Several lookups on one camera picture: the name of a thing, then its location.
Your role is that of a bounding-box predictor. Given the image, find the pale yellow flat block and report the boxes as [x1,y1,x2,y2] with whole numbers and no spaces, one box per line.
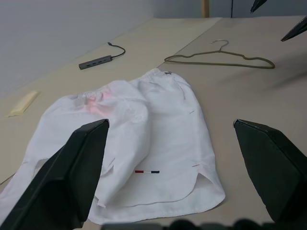
[4,90,40,117]

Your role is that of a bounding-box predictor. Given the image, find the grey USB hub with cable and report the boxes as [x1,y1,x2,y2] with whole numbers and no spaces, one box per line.
[79,42,126,70]

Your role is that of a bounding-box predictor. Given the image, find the olive green clothes hanger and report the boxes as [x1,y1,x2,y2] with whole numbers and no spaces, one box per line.
[164,39,276,70]

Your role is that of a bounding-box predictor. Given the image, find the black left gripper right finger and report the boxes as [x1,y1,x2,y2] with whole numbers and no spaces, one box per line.
[233,118,307,224]

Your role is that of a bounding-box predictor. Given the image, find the white shorts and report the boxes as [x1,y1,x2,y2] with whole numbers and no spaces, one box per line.
[0,68,226,219]

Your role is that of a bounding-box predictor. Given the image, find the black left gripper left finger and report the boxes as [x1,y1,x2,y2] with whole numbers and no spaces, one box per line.
[0,118,110,230]

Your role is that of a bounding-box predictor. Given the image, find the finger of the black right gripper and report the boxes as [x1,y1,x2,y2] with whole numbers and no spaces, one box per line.
[249,0,267,13]
[280,18,307,42]

